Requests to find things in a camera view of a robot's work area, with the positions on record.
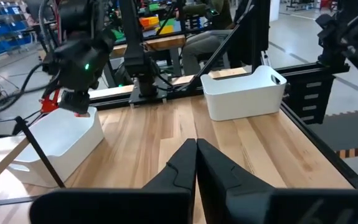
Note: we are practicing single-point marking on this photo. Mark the green bin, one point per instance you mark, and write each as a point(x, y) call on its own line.
point(118, 35)

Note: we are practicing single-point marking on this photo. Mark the person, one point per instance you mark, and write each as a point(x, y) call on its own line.
point(203, 46)

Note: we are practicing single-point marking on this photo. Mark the yellow bin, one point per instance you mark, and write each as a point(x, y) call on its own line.
point(165, 30)

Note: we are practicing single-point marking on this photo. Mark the orange bin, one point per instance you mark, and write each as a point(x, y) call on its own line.
point(149, 21)

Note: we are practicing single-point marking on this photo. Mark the storage rack with blue bins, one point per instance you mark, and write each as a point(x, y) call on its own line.
point(1, 31)

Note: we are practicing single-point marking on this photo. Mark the background wooden table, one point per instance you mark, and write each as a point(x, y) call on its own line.
point(166, 42)

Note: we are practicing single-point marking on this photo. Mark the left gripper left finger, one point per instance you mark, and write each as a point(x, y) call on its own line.
point(119, 207)

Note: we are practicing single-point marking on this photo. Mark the black aluminium table frame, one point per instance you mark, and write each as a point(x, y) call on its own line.
point(322, 146)

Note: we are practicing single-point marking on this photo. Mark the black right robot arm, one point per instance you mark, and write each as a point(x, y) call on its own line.
point(135, 62)

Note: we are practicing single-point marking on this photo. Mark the grey foam floor mat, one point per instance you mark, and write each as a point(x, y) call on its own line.
point(353, 130)

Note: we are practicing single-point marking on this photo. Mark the white plastic basket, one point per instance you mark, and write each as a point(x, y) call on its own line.
point(244, 102)
point(69, 146)

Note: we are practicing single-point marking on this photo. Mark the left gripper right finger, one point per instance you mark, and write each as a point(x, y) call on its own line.
point(259, 207)

